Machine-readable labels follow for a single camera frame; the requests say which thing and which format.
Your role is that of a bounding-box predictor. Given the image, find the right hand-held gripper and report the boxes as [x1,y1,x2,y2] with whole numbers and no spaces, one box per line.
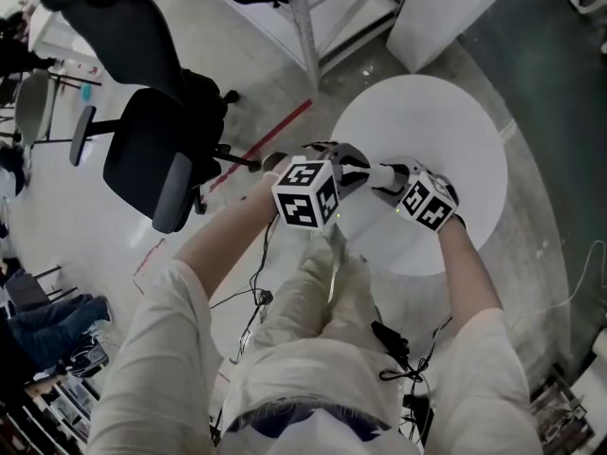
[371,157,460,232]

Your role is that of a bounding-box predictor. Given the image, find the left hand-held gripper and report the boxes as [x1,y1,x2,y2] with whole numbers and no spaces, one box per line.
[270,143,372,231]

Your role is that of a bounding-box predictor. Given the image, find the small white cylinder object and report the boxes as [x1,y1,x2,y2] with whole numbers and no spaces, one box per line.
[368,165,398,188]

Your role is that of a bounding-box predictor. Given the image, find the person's left forearm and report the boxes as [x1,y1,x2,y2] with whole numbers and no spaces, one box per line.
[174,172,282,300]

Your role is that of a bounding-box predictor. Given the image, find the person's right forearm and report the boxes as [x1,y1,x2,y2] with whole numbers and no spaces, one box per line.
[434,213,504,313]

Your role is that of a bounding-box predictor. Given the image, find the person's beige trousers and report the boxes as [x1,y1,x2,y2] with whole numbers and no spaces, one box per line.
[253,223,380,350]

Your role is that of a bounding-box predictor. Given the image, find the black battery pack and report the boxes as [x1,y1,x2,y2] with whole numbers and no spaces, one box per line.
[371,319,410,365]

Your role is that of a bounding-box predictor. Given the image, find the white metal shelf rack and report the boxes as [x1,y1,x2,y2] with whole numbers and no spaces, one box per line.
[179,0,418,95]

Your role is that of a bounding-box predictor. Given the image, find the white square pillar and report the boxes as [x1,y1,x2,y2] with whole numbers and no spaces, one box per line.
[386,0,528,73]

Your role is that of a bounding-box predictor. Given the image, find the black office chair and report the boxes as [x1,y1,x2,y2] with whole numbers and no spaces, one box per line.
[40,0,263,234]

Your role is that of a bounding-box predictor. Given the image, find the person's beige shirt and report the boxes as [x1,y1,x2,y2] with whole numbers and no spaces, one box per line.
[87,258,544,455]

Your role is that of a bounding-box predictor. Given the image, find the stack of printed papers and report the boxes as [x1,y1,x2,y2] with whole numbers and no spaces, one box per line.
[529,376,595,446]

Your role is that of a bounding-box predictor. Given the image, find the white table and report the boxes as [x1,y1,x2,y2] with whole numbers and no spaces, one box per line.
[28,2,101,66]

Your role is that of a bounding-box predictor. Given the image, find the grey shell chair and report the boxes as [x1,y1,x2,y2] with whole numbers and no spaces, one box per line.
[13,68,59,147]

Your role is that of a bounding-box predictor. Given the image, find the black cable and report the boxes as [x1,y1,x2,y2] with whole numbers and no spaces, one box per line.
[208,215,277,364]
[378,315,452,384]

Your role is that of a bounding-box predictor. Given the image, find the white cable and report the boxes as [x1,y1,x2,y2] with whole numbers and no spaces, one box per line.
[535,239,607,310]

